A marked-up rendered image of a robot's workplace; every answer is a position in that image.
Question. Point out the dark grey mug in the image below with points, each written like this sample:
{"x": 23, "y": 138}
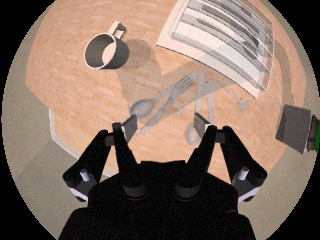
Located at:
{"x": 99, "y": 50}

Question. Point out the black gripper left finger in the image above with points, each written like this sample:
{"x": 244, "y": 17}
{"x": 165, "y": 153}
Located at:
{"x": 87, "y": 171}

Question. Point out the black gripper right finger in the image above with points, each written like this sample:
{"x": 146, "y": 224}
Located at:
{"x": 248, "y": 174}

